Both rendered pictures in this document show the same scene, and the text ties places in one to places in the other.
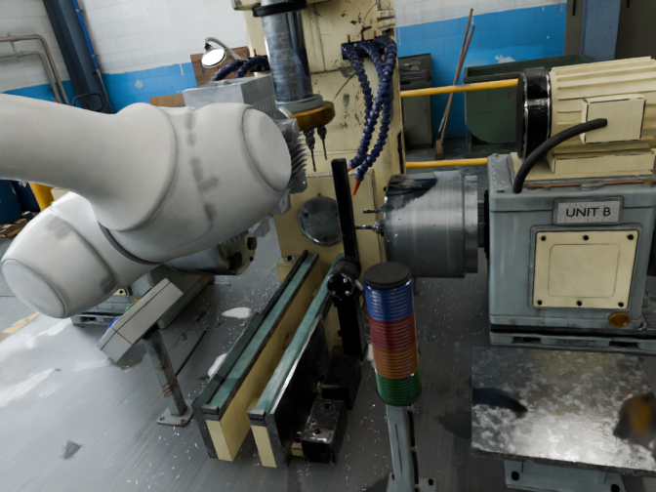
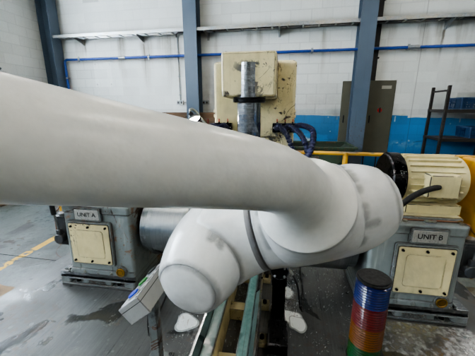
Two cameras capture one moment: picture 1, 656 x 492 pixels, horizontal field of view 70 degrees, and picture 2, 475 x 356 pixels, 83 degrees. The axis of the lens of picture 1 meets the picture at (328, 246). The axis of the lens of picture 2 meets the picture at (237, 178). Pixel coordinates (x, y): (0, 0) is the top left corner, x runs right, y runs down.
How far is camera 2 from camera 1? 0.29 m
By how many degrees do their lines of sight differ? 15
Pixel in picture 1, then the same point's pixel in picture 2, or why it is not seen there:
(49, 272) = (215, 278)
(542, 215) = (402, 236)
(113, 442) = not seen: outside the picture
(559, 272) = (410, 271)
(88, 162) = (326, 203)
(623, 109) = (450, 181)
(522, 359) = (403, 330)
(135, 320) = (150, 292)
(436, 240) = not seen: hidden behind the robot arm
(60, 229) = (217, 241)
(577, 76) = (420, 160)
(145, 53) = not seen: hidden behind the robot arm
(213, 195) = (372, 231)
